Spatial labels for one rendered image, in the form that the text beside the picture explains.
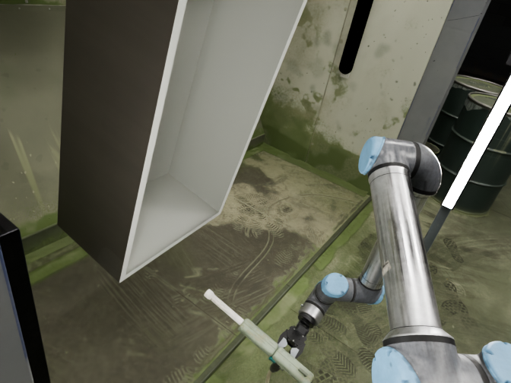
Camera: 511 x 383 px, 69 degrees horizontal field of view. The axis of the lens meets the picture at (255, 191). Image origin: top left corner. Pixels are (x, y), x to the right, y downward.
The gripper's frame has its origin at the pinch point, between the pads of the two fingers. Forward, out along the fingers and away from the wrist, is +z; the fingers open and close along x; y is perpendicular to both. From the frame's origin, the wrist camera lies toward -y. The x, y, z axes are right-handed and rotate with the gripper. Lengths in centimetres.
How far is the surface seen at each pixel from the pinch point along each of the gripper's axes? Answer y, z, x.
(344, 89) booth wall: 40, -200, 69
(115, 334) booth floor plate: 33, 28, 61
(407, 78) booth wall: 12, -207, 33
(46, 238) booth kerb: 45, 17, 128
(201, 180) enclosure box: 3, -42, 75
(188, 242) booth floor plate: 60, -35, 77
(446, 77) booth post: 0, -210, 12
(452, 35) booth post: -21, -219, 24
